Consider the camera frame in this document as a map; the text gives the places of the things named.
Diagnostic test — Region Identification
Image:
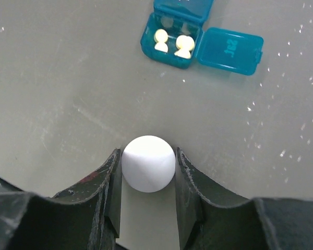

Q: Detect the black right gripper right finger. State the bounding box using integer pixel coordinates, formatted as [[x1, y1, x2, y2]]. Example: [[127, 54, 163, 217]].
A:
[[175, 148, 313, 249]]

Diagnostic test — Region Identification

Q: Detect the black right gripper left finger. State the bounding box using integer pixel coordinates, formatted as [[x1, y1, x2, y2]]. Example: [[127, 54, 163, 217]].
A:
[[0, 149, 122, 249]]

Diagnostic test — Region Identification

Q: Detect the white bottle cap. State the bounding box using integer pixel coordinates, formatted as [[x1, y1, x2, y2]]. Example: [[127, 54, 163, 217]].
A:
[[122, 135, 175, 193]]

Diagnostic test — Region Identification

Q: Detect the teal pill organizer box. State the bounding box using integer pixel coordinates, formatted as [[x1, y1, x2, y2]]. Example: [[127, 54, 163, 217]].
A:
[[140, 1, 264, 76]]

